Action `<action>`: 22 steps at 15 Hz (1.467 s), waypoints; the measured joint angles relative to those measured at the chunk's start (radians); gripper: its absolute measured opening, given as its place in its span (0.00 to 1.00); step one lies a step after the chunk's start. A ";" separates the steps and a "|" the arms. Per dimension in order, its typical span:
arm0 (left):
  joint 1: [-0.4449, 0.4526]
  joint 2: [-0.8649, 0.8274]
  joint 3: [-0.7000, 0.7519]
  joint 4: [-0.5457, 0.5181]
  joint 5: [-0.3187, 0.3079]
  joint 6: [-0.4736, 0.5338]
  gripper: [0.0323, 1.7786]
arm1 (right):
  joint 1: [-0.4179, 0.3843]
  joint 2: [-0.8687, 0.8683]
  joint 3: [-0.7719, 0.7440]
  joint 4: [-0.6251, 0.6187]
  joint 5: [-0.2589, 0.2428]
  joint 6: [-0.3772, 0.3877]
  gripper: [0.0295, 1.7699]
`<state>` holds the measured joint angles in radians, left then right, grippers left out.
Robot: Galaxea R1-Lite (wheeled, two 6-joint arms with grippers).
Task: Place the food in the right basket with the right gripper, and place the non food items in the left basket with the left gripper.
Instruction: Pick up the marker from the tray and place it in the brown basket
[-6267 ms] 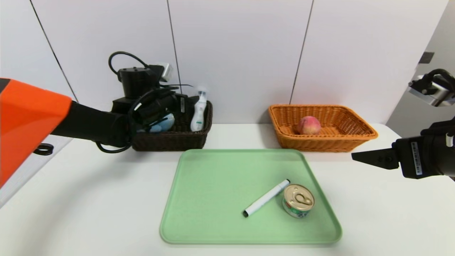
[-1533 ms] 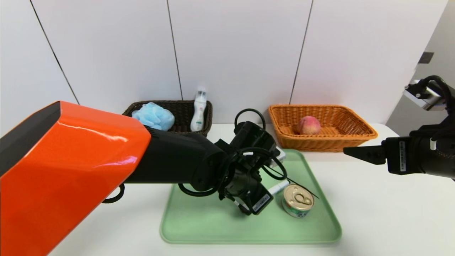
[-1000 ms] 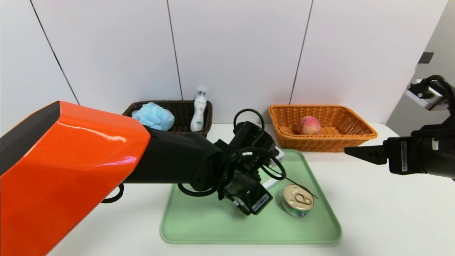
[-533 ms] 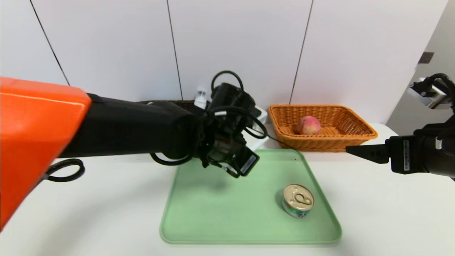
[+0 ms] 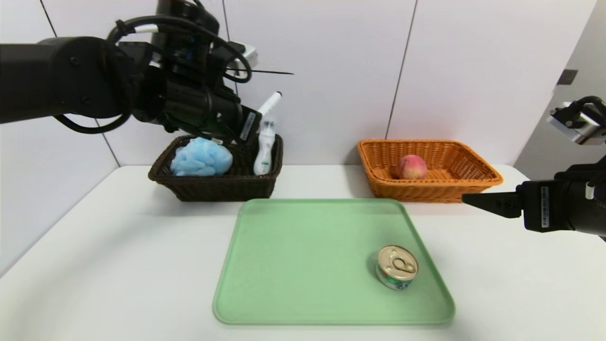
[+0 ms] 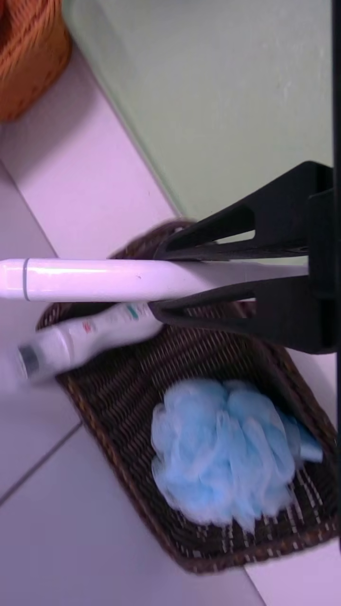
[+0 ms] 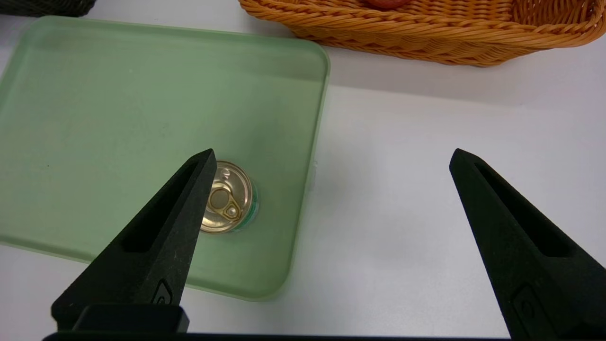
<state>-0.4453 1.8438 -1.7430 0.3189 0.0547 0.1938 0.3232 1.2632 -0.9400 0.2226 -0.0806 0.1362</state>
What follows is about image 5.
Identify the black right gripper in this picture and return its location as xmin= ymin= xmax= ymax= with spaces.
xmin=462 ymin=179 xmax=606 ymax=237

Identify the red peach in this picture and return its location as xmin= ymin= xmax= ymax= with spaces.
xmin=396 ymin=154 xmax=428 ymax=180

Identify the white bottle with clear cap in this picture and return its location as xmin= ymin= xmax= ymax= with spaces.
xmin=253 ymin=120 xmax=276 ymax=176

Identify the white marker pen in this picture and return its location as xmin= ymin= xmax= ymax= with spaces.
xmin=258 ymin=91 xmax=283 ymax=117

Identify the blue mesh bath sponge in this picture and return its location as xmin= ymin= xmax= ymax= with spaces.
xmin=169 ymin=137 xmax=233 ymax=177

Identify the orange wicker basket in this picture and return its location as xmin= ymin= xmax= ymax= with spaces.
xmin=357 ymin=140 xmax=503 ymax=204

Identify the dark brown wicker basket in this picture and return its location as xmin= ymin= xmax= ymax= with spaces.
xmin=148 ymin=134 xmax=284 ymax=203

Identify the tin can with gold lid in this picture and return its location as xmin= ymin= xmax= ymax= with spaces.
xmin=376 ymin=244 xmax=419 ymax=290

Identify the green plastic tray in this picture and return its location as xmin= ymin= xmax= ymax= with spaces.
xmin=213 ymin=198 xmax=456 ymax=325

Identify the thin black zip tie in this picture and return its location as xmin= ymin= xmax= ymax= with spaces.
xmin=227 ymin=68 xmax=294 ymax=76

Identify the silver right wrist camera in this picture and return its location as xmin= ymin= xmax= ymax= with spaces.
xmin=547 ymin=101 xmax=606 ymax=145

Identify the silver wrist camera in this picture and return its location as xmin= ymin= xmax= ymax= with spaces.
xmin=547 ymin=101 xmax=606 ymax=145
xmin=227 ymin=42 xmax=259 ymax=70

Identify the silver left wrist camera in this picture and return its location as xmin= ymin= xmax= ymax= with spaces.
xmin=227 ymin=42 xmax=259 ymax=70

